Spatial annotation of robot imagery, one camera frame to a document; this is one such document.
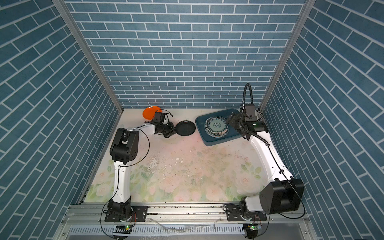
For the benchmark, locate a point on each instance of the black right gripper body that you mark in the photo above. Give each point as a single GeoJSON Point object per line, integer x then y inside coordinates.
{"type": "Point", "coordinates": [238, 123]}

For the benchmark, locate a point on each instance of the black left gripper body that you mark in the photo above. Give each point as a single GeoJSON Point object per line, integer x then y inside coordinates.
{"type": "Point", "coordinates": [166, 129]}

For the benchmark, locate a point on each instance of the green blue floral plate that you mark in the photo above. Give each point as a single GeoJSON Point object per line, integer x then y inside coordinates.
{"type": "Point", "coordinates": [216, 126]}

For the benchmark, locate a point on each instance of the black plate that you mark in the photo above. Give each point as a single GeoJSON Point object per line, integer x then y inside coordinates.
{"type": "Point", "coordinates": [185, 128]}

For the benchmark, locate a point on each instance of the orange plate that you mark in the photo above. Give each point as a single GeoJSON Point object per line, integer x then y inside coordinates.
{"type": "Point", "coordinates": [149, 112]}

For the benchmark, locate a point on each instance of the green rim plate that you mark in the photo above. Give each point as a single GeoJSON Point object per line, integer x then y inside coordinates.
{"type": "Point", "coordinates": [219, 134]}

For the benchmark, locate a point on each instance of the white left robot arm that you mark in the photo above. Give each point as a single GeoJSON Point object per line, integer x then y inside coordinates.
{"type": "Point", "coordinates": [125, 148]}

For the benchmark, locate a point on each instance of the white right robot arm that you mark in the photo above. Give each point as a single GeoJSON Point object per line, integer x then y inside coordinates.
{"type": "Point", "coordinates": [284, 192]}

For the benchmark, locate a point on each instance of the teal plastic bin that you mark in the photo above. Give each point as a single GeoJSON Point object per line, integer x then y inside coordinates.
{"type": "Point", "coordinates": [209, 141]}

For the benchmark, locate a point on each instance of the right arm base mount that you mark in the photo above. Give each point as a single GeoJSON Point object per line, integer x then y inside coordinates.
{"type": "Point", "coordinates": [237, 213]}

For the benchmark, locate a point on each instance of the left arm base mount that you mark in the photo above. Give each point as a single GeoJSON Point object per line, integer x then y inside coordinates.
{"type": "Point", "coordinates": [124, 212]}

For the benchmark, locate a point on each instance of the aluminium front rail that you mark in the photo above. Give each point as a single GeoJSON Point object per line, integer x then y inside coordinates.
{"type": "Point", "coordinates": [191, 221]}

